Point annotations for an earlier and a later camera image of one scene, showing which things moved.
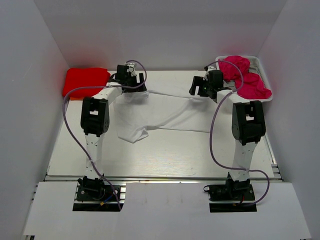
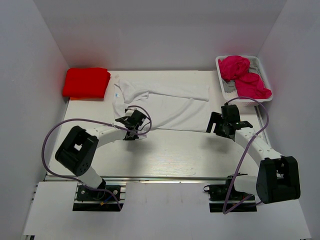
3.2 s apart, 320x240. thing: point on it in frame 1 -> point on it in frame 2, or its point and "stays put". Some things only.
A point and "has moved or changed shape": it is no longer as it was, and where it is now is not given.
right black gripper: x=198 y=81 -> x=216 y=118
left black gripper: x=141 y=88 -> x=133 y=138
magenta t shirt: x=249 y=85 stays put
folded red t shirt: x=76 y=77 stays put
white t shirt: x=137 y=111 has moved or changed shape
